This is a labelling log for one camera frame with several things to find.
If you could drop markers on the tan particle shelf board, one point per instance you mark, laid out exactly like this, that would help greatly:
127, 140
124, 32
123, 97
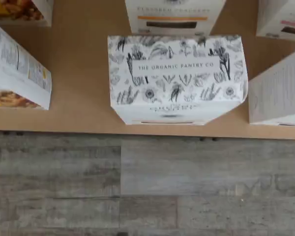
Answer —
76, 73

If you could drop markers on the white pink-strip cracker box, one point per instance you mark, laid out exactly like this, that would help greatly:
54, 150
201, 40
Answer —
280, 19
280, 93

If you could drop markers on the white yellow-strip cracker box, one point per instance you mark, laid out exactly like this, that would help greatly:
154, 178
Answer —
174, 73
174, 12

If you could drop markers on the purely elizabeth yellow-label box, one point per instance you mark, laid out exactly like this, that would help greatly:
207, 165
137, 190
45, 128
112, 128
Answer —
14, 68
19, 9

